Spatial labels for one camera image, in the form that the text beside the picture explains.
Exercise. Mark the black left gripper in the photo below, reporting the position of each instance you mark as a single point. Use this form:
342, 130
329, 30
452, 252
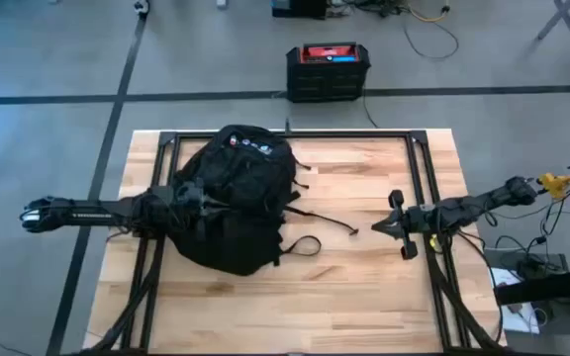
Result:
193, 200

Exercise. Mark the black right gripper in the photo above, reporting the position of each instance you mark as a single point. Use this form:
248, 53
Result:
408, 222

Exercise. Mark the black backpack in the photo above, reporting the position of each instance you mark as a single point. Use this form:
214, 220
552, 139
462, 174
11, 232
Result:
235, 173

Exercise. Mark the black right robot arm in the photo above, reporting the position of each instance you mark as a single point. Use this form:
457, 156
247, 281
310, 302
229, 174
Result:
463, 210

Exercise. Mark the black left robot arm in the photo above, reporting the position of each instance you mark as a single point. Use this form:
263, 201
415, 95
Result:
92, 215

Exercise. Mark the black power adapter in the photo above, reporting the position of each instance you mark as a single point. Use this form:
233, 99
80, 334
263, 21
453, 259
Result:
530, 268

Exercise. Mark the white paper sheet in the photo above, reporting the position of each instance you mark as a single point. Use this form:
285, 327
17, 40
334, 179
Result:
512, 316

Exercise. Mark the red black power station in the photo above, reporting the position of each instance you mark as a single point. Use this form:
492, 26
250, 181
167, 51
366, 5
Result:
327, 79

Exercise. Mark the black flat beam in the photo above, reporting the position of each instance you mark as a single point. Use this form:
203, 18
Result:
547, 287

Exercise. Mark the grey floor board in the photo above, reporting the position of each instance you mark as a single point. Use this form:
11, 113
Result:
562, 321

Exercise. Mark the small white floor box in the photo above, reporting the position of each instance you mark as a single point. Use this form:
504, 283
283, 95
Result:
221, 2

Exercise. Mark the black computer box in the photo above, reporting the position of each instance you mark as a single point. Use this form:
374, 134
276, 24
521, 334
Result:
305, 7

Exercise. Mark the grey metal table leg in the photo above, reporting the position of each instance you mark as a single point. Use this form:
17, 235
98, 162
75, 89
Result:
554, 21

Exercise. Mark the black aluminium rig frame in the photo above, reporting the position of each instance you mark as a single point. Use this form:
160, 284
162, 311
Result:
364, 133

